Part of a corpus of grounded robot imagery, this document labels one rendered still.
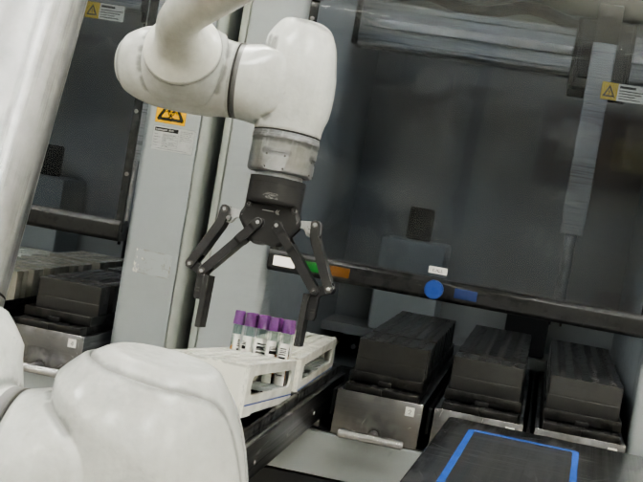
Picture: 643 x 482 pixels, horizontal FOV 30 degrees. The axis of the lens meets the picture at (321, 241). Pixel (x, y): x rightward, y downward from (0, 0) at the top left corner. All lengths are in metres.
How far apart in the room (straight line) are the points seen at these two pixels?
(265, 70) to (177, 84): 0.12
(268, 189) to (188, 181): 0.46
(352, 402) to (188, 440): 1.03
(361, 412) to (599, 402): 0.37
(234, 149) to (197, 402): 1.16
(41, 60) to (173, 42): 0.51
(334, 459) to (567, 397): 0.38
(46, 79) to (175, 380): 0.29
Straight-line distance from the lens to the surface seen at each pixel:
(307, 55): 1.57
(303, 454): 1.90
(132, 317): 2.04
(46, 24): 1.02
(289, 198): 1.56
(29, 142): 1.00
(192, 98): 1.58
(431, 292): 1.89
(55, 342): 1.99
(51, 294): 2.07
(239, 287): 1.98
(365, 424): 1.87
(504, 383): 1.92
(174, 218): 2.01
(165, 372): 0.86
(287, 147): 1.56
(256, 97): 1.57
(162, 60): 1.55
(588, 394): 1.92
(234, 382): 1.41
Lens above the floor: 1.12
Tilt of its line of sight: 3 degrees down
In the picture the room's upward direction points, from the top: 10 degrees clockwise
